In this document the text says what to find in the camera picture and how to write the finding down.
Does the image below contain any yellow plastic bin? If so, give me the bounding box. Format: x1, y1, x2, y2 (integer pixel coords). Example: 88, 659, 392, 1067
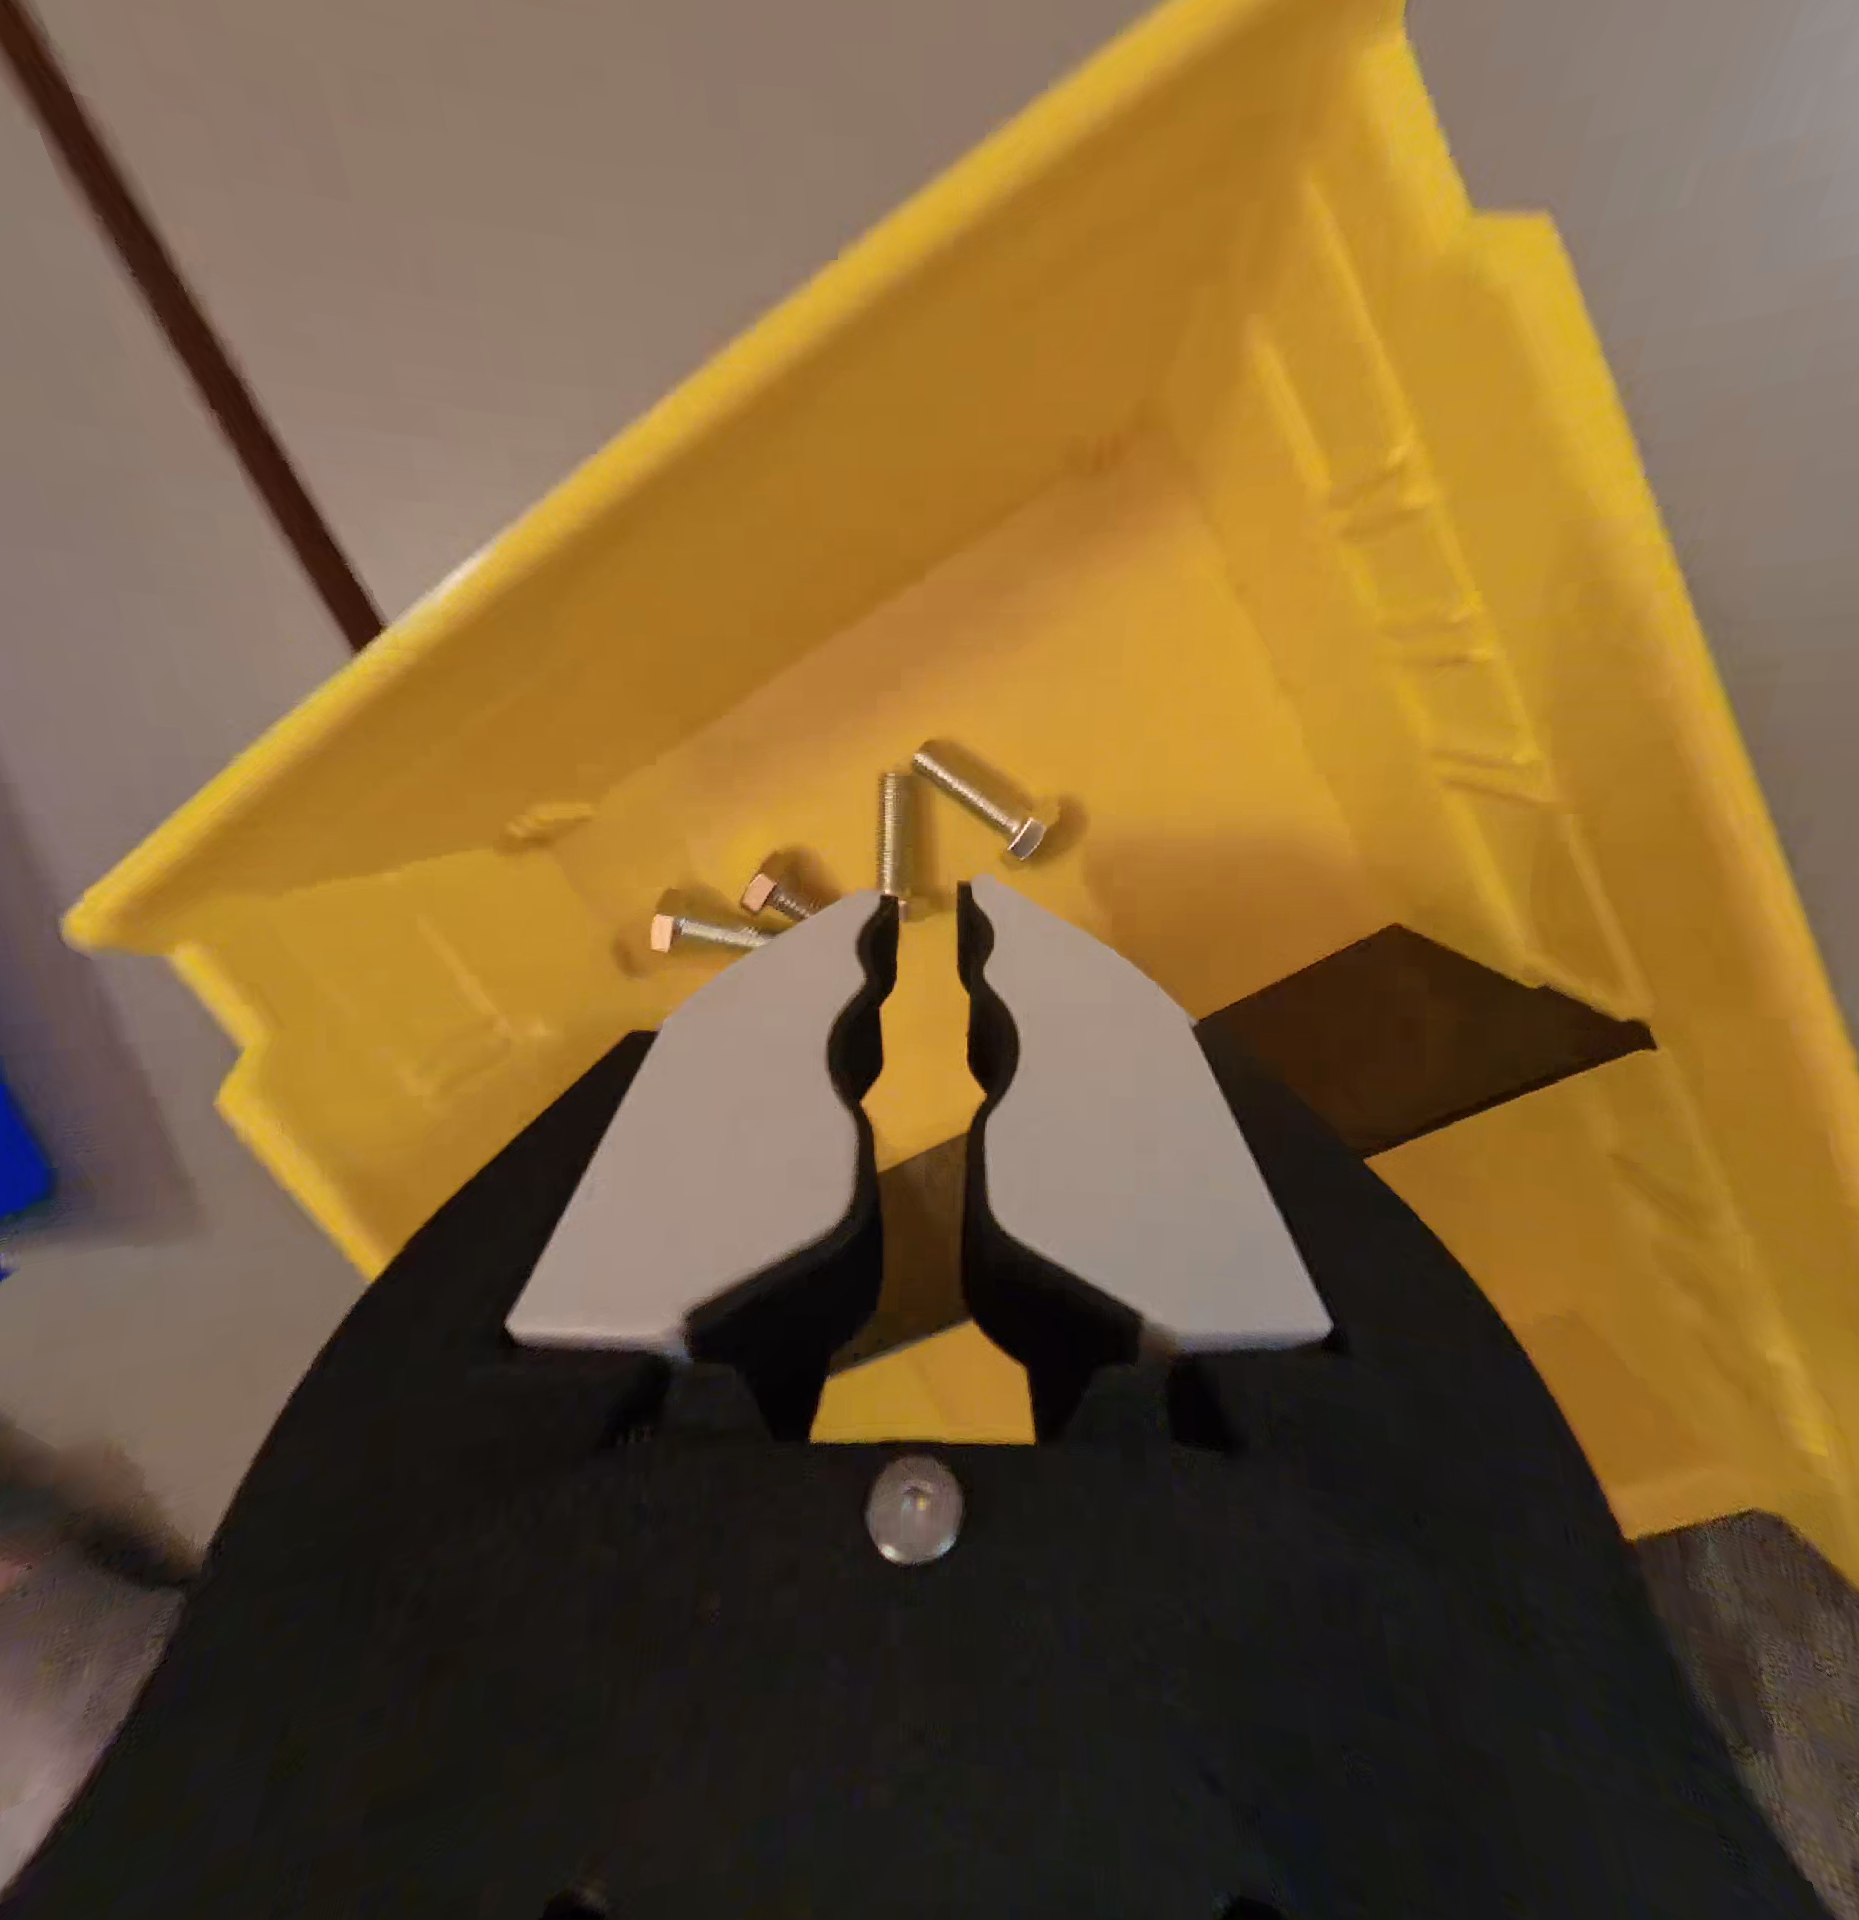
59, 0, 1859, 1607

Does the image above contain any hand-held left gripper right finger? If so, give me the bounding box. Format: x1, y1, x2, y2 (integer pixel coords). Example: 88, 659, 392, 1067
953, 875, 1337, 1449

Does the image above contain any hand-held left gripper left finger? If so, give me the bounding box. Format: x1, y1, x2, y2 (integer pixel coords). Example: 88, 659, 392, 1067
502, 891, 903, 1444

